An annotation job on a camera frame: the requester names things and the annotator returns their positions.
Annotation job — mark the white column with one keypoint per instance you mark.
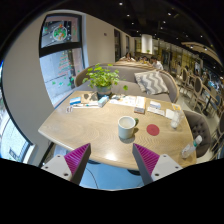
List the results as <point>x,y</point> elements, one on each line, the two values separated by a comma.
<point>146,43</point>

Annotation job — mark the white ceramic mug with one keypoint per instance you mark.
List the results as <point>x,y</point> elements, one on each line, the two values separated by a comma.
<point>126,125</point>

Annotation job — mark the wooden dining chair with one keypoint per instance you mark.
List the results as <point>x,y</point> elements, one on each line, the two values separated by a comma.
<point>199,101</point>

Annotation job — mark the dark tufted armchair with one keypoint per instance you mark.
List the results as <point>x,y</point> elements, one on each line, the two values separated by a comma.
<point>199,126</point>

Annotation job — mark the grey curved sofa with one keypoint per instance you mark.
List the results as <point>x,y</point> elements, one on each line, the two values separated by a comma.
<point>129,86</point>

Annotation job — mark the blue white small box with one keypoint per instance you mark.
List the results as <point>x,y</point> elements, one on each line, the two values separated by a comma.
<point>103,101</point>

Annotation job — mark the blue card pack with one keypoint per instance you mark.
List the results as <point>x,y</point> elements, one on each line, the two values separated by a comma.
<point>75,100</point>

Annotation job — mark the clear plastic water bottle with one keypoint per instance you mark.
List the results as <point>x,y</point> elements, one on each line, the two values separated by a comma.
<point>190,148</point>

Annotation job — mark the white tissue box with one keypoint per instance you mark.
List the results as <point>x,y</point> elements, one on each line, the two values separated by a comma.
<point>140,105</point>

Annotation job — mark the green potted plant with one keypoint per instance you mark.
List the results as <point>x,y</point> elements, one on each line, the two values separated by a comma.
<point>103,78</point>

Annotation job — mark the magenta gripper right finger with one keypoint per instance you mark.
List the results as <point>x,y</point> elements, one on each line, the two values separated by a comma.
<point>146,161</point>

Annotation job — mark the red round coaster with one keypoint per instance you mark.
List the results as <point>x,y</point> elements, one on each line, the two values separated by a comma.
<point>153,130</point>

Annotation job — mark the open white booklet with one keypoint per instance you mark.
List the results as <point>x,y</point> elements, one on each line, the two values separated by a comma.
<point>123,100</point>

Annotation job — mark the grey chevron cushion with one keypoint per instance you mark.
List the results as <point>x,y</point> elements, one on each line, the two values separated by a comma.
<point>151,83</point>

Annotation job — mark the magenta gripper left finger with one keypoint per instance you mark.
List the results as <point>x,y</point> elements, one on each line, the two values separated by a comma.
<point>77,160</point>

